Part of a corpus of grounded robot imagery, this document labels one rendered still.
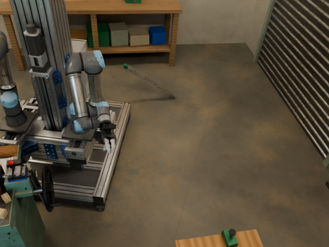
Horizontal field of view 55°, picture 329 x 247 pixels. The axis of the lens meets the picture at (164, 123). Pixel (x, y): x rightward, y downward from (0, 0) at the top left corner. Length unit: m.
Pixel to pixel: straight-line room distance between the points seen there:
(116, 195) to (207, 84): 2.11
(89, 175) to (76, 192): 0.20
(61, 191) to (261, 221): 1.76
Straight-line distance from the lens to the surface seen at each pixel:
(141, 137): 3.48
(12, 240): 2.18
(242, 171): 3.33
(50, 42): 2.24
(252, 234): 2.33
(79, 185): 2.83
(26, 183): 2.03
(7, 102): 2.46
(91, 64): 2.02
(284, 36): 4.40
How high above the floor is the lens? 2.48
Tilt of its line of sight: 43 degrees down
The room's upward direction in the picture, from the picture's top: 5 degrees clockwise
